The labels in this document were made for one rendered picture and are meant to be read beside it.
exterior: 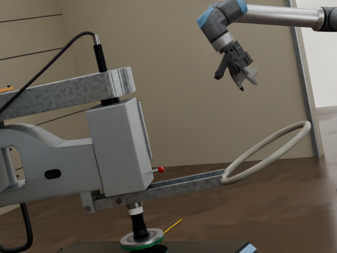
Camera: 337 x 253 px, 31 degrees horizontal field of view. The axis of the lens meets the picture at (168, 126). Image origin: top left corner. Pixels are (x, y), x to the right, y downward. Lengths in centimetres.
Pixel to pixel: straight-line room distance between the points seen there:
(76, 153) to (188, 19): 548
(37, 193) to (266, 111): 518
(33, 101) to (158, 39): 571
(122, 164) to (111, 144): 10
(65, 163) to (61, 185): 11
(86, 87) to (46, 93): 19
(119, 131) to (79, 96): 24
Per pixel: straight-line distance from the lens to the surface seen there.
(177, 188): 284
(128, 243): 295
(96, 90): 279
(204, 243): 289
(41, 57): 915
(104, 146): 282
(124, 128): 278
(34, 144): 294
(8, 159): 310
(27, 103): 290
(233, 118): 807
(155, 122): 878
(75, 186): 292
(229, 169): 295
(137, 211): 294
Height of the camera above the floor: 175
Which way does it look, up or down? 8 degrees down
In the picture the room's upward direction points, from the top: 12 degrees counter-clockwise
